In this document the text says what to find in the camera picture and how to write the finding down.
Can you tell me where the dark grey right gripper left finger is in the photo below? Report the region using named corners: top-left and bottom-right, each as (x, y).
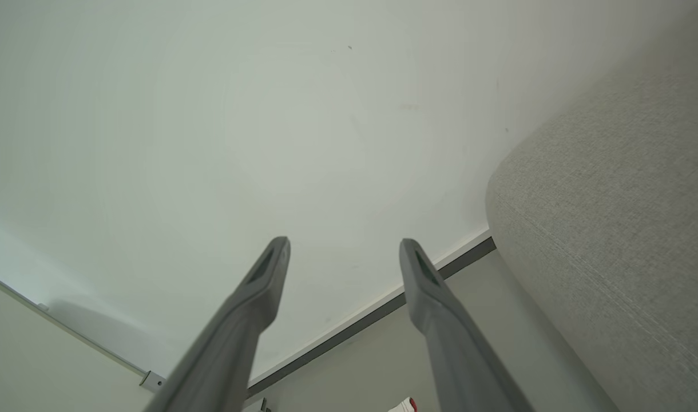
top-left (145, 236), bottom-right (291, 412)

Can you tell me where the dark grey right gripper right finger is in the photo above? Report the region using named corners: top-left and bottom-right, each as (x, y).
top-left (399, 239), bottom-right (534, 412)

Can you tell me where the grey fabric sofa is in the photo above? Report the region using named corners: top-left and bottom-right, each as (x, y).
top-left (485, 11), bottom-right (698, 412)

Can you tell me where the grey metal floor bracket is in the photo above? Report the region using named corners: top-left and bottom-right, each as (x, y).
top-left (140, 370), bottom-right (167, 393)

